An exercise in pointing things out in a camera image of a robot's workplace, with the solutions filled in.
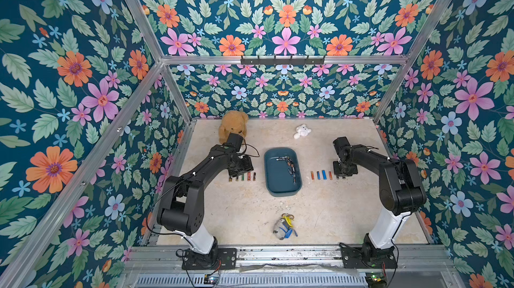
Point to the brown teddy bear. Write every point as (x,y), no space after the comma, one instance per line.
(233,122)

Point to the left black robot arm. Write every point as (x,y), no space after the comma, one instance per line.
(181,207)

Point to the black wall hook rail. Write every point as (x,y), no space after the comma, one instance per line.
(281,60)

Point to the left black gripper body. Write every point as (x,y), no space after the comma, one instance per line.
(241,165)

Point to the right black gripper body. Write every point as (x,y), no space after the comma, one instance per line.
(345,168)

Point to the grey plush toy keychain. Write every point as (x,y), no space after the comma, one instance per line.
(284,227)

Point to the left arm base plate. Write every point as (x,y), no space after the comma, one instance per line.
(218,258)

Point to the small white plush bunny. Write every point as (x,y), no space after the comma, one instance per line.
(302,131)

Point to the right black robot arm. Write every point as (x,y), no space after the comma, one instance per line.
(400,188)

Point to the teal plastic storage box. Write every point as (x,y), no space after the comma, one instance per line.
(282,173)

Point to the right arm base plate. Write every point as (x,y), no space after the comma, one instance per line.
(367,257)

